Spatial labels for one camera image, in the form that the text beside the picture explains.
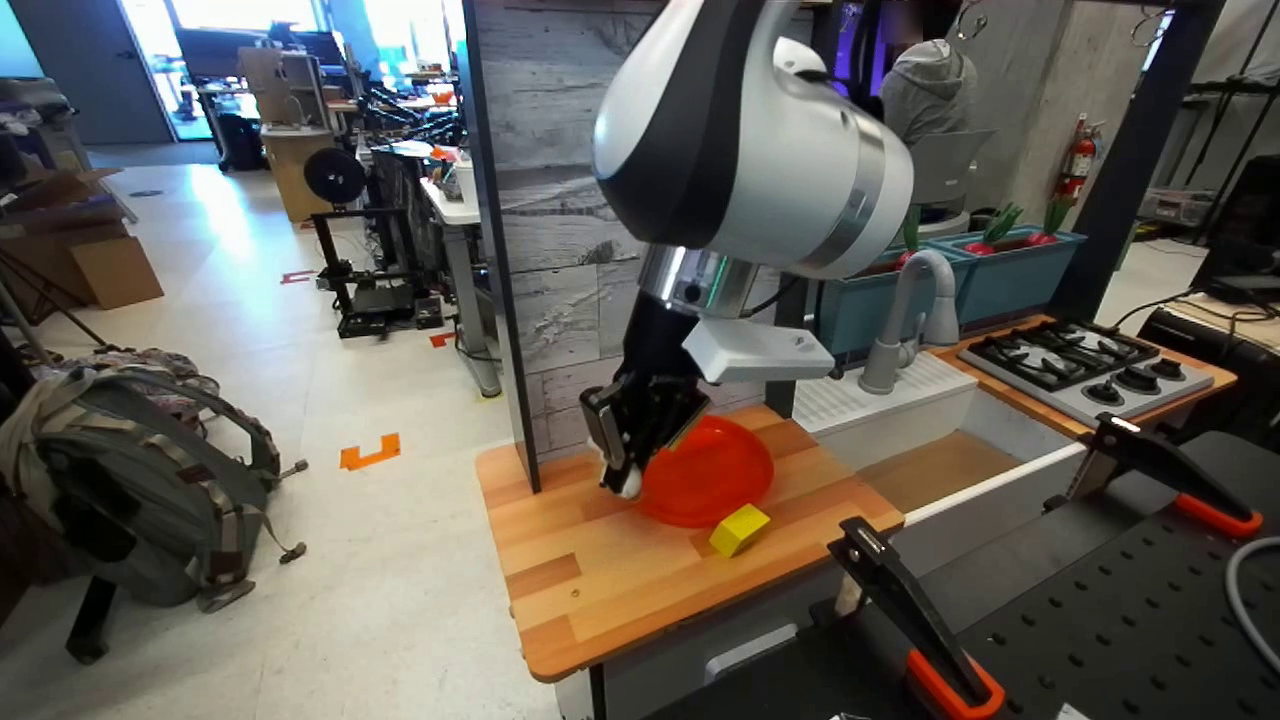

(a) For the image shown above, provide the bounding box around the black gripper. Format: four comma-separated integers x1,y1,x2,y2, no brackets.
582,293,711,497

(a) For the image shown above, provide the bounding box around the yellow block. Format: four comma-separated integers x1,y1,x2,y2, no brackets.
705,501,776,565

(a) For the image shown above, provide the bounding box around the red plastic bowl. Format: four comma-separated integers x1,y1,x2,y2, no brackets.
636,411,781,531

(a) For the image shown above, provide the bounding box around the gray marble backsplash panel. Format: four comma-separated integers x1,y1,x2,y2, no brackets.
461,0,673,497

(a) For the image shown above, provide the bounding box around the white toy sink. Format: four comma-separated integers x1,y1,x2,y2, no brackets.
793,347,1098,581

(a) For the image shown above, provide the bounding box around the teal plastic bin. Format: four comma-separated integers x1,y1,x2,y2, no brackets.
811,246,968,359
958,231,1090,331

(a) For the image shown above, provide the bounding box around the gray toy faucet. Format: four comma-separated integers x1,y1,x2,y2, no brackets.
855,249,964,399

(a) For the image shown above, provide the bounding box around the orange floor tape marker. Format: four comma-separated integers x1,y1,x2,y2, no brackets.
335,432,404,477

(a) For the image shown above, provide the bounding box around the white desk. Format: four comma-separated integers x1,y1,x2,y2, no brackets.
415,154,504,399

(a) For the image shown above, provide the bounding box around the black 3D printer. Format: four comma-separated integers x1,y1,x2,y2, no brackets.
307,136,444,345

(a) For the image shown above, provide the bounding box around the black orange bar clamp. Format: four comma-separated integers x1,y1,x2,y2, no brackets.
830,516,1011,720
1064,411,1269,546

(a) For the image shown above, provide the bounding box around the gray toy stove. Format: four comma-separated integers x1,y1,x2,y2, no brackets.
960,317,1221,430

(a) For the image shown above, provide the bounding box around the red toy radish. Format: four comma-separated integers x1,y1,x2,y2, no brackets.
978,199,1031,256

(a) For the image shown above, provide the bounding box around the wooden cabinet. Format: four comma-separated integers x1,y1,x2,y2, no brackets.
257,123,335,224

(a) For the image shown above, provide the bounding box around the purple lit monitor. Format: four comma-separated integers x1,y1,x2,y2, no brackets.
831,0,902,103

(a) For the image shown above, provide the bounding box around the person in gray hoodie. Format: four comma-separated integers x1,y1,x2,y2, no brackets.
877,0,994,224

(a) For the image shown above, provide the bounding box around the gray backpack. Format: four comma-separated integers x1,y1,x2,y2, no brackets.
0,347,314,666

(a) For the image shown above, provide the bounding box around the brown cardboard box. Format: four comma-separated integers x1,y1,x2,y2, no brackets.
56,218,169,312

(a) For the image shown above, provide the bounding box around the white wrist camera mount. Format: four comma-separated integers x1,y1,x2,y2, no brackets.
680,317,839,393

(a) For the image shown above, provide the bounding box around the black frame post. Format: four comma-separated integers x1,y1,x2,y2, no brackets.
1053,0,1223,323

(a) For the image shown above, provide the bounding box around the white cable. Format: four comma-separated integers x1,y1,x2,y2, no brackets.
1221,531,1280,672

